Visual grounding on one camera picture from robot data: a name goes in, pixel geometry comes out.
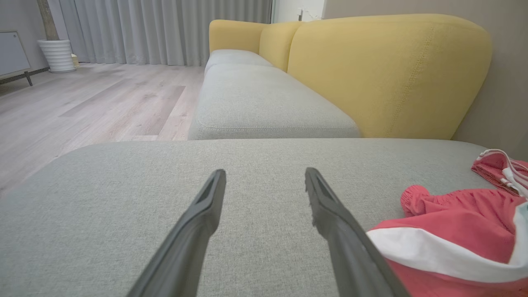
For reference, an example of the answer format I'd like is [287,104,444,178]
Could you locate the grey pleated curtain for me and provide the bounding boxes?
[47,0,273,66]

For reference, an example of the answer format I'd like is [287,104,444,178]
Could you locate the yellow sofa armrest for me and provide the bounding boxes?
[209,19,269,54]

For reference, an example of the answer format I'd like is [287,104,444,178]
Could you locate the white ribbed plant pot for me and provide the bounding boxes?
[37,39,77,73]

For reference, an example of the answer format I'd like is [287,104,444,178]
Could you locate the grey sofa seat cushion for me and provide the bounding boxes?
[188,64,363,141]
[204,49,275,75]

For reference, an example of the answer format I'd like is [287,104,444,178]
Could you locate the brown tree trunk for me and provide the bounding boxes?
[36,0,60,41]

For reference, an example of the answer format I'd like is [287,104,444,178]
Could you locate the red jersey with white trim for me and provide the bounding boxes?
[471,148,528,198]

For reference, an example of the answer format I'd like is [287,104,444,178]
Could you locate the red shorts with white panels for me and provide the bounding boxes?
[366,185,528,297]

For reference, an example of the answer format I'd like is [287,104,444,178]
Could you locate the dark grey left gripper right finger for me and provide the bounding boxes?
[304,167,409,297]

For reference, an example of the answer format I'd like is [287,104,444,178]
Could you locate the large grey sofa ottoman cushion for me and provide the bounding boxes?
[0,138,528,297]

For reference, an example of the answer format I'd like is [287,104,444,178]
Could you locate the narrow yellow sofa backrest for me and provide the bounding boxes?
[259,21,304,73]

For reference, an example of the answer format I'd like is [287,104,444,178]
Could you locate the grey cabinet with legs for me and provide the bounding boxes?
[0,30,34,86]

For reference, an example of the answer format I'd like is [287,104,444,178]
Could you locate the large yellow sofa backrest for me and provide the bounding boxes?
[288,14,493,140]

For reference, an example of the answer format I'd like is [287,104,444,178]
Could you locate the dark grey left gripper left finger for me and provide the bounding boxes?
[126,169,226,297]

